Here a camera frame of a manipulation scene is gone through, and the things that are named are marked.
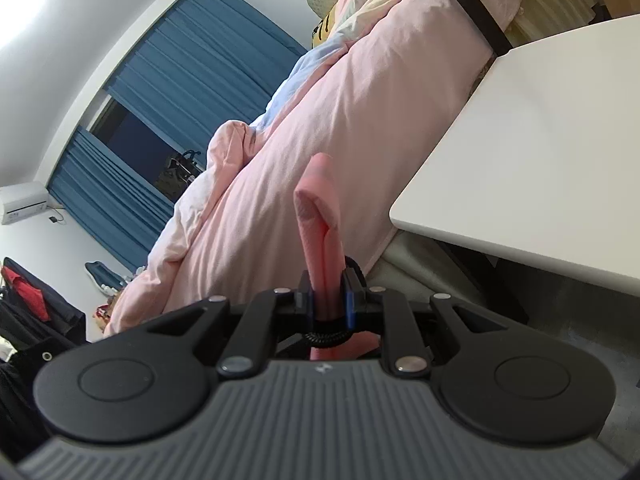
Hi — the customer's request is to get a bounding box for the yellow plush pillow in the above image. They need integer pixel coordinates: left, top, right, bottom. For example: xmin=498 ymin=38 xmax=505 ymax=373
xmin=311 ymin=10 xmax=337 ymax=50

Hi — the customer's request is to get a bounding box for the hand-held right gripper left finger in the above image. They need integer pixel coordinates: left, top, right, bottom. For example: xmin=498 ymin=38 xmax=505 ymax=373
xmin=145 ymin=270 xmax=317 ymax=378

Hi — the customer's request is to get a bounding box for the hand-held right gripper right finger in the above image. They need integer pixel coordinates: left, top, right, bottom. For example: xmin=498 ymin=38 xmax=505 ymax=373
xmin=342 ymin=270 xmax=523 ymax=378

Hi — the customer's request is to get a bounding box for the red cloth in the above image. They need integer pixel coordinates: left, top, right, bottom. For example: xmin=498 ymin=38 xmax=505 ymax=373
xmin=0 ymin=265 xmax=52 ymax=322

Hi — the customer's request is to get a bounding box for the light blue blanket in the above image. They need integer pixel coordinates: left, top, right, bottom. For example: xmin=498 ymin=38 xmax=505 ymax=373
xmin=250 ymin=35 xmax=353 ymax=131

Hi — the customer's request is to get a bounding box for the dark window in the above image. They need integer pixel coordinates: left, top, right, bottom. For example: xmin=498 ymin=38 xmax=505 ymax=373
xmin=89 ymin=97 xmax=203 ymax=197

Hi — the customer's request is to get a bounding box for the pink duvet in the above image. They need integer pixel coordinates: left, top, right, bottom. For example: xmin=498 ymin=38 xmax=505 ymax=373
xmin=102 ymin=0 xmax=543 ymax=336

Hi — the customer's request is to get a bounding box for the black chair frame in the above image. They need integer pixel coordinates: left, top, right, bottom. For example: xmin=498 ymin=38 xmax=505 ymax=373
xmin=424 ymin=0 xmax=512 ymax=57

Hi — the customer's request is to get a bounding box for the white air conditioner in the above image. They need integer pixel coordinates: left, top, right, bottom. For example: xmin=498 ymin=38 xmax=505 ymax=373
xmin=0 ymin=182 xmax=51 ymax=226

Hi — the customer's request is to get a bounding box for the pink t-shirt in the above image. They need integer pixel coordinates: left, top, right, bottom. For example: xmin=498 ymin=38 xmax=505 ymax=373
xmin=294 ymin=152 xmax=382 ymax=362

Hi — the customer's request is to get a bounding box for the black table leg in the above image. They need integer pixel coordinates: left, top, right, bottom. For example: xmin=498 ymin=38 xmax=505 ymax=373
xmin=437 ymin=240 xmax=532 ymax=327

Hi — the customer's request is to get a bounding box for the blue shoe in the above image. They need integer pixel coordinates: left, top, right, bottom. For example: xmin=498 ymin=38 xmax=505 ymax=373
xmin=84 ymin=260 xmax=127 ymax=295

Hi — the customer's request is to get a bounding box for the blue curtain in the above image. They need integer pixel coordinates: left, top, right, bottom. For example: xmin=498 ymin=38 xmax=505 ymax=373
xmin=102 ymin=0 xmax=308 ymax=175
xmin=47 ymin=127 xmax=177 ymax=275

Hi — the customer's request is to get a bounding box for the cream bed skirt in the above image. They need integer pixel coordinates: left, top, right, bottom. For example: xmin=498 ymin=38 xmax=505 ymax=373
xmin=500 ymin=0 xmax=603 ymax=47

